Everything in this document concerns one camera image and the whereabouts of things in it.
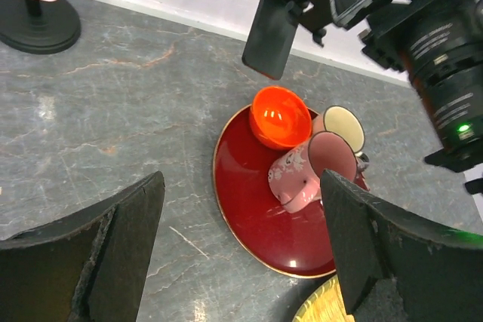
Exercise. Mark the woven bamboo mat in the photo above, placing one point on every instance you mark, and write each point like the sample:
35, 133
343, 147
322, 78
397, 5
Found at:
325, 304

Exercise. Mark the pink floral mug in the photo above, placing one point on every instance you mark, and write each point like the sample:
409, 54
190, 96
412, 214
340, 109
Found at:
294, 178

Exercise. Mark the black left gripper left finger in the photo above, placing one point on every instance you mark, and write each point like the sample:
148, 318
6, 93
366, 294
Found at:
88, 266

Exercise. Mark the cream cup with dark rim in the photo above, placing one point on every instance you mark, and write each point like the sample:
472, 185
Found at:
343, 122

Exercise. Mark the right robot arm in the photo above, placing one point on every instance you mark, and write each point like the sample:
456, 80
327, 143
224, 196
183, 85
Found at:
453, 102

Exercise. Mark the black folding phone stand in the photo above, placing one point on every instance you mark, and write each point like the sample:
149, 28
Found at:
273, 30

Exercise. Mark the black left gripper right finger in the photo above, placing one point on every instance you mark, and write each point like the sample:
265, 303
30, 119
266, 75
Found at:
393, 265

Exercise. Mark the orange bowl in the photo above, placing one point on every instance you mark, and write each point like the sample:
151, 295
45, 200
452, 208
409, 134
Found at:
279, 119

